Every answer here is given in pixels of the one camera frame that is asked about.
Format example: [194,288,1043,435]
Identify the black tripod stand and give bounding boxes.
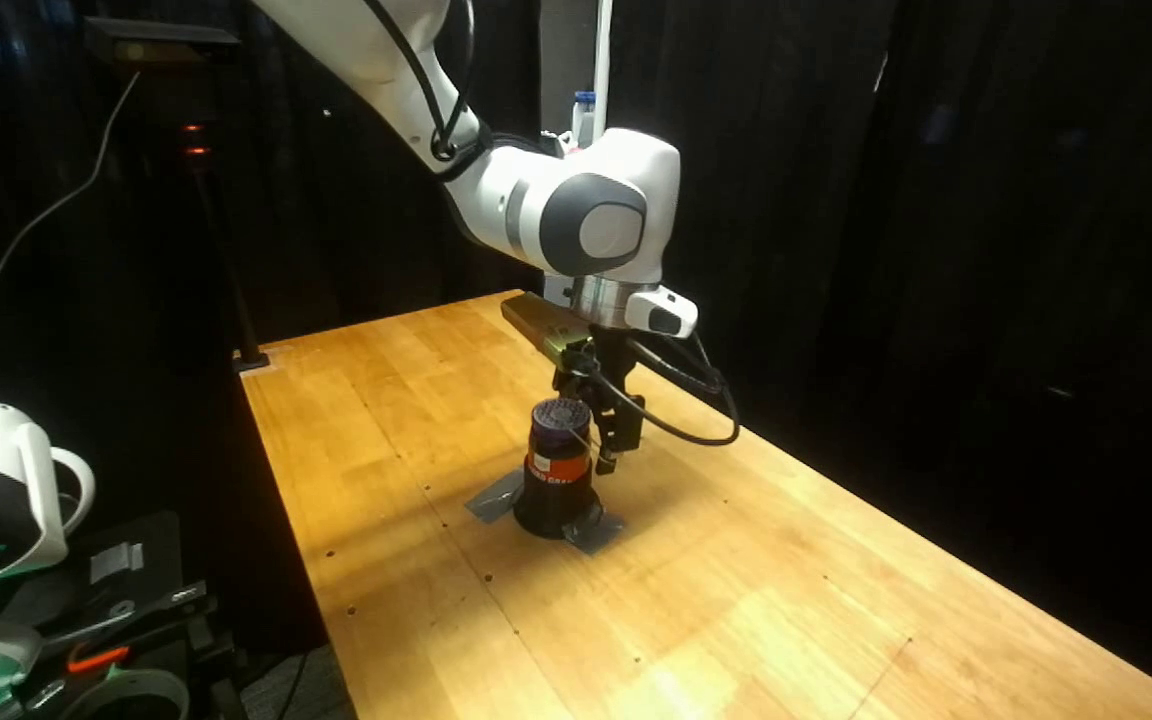
[82,18,268,371]

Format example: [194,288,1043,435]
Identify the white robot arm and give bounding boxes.
[256,0,699,341]

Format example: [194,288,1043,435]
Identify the orange handled clamp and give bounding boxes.
[63,646,131,675]

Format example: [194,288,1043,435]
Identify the white vertical pole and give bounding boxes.
[538,0,616,154]

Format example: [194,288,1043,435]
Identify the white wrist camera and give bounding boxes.
[624,285,699,341]

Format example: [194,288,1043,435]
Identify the grey tape strip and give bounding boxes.
[470,472,624,551]

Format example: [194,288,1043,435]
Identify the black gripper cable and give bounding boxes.
[586,329,745,450]

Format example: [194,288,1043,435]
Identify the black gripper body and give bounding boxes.
[500,291,636,395]

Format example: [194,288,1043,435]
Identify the dark brown cup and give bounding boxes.
[512,402,599,542]

